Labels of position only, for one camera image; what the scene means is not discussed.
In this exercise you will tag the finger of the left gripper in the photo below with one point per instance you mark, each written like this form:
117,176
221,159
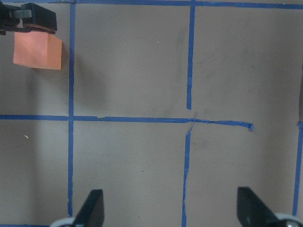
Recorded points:
27,18

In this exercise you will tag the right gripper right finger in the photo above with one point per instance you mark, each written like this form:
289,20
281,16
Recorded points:
252,212

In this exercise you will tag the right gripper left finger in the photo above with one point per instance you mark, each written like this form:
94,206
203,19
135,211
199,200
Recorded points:
92,212

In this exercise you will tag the orange foam block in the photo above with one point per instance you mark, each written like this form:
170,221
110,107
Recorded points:
38,50

